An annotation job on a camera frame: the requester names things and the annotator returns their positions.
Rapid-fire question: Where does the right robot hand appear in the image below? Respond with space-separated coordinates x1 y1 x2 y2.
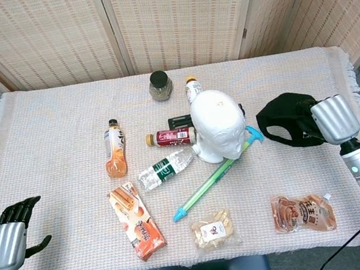
293 86 360 151

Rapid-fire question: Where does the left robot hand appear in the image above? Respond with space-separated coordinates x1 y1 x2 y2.
0 194 57 270

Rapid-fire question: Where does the black baseball cap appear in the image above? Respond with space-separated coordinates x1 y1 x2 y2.
252 87 332 155

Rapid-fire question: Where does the white foam mannequin head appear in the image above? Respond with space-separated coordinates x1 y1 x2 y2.
183 85 251 168

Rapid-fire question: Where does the orange sauce pouch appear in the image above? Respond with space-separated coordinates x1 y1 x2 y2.
269 187 338 240

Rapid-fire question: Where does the white woven table cloth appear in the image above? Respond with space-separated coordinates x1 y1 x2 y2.
0 36 360 270

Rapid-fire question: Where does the orange egg roll box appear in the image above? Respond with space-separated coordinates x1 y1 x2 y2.
105 177 170 267

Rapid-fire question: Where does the orange juice bottle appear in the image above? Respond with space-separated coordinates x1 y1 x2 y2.
98 117 132 180

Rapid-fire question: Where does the green blue water pump toy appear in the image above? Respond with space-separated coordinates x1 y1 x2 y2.
161 123 275 223

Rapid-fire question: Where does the white bottle with yellow cap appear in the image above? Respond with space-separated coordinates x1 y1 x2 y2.
183 75 205 104

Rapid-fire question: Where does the clear bag of cookies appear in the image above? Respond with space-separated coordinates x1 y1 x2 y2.
187 207 243 252

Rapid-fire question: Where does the red label drink bottle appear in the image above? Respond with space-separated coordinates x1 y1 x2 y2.
143 125 199 151

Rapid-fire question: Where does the clear green label water bottle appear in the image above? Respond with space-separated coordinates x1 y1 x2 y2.
134 146 205 193

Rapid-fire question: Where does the glass jar with black lid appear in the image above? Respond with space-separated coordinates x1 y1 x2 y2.
146 69 175 103

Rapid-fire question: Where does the beige woven folding screen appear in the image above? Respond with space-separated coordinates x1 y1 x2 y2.
0 0 360 120

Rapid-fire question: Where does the black cable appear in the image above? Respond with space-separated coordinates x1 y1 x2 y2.
313 223 360 270

